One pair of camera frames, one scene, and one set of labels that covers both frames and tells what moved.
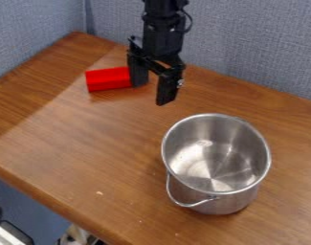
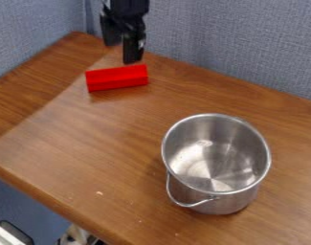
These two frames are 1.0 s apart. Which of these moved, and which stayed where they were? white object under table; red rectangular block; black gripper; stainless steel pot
Moved: black gripper
Stayed: stainless steel pot; red rectangular block; white object under table
